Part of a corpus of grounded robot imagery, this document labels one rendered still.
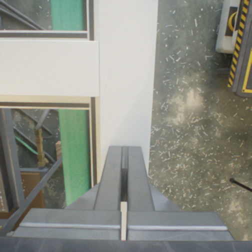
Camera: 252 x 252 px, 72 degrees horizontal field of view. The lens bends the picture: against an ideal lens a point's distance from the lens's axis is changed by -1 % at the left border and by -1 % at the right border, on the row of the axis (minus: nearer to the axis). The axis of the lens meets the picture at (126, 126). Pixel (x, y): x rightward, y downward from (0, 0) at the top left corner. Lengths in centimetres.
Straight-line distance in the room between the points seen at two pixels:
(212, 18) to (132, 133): 111
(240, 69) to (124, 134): 78
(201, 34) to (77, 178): 106
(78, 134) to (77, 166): 5
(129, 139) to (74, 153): 11
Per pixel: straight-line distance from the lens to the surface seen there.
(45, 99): 22
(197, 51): 116
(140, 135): 15
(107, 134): 15
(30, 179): 104
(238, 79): 89
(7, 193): 73
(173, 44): 113
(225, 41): 109
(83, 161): 25
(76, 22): 23
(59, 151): 119
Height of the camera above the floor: 108
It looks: 75 degrees down
